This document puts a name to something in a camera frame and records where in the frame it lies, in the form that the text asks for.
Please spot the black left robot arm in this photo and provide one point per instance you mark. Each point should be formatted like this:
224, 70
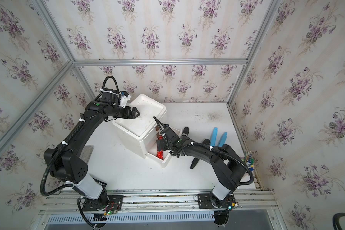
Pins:
65, 168

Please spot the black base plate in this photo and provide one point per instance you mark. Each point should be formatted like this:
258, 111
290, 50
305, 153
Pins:
209, 201
111, 204

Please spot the white bottom drawer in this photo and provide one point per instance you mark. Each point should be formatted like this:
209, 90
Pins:
152, 155

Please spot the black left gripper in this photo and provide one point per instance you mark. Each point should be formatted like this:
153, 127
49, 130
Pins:
132, 116

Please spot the white slotted cable duct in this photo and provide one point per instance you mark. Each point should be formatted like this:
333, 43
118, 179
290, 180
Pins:
152, 217

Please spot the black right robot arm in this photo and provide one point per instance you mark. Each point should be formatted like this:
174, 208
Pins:
230, 170

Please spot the grey cloth mat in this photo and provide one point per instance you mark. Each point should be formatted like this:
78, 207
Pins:
86, 153

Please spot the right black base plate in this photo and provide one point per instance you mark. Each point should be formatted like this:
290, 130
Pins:
209, 201

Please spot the white plastic drawer cabinet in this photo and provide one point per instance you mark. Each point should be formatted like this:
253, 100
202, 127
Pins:
140, 134

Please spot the pink cup with items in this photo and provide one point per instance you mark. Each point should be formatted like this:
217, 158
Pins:
249, 161

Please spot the aluminium mounting rail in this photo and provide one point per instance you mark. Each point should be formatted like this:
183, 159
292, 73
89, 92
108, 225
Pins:
159, 201

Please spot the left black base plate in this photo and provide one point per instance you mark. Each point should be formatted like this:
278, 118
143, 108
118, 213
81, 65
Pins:
111, 204

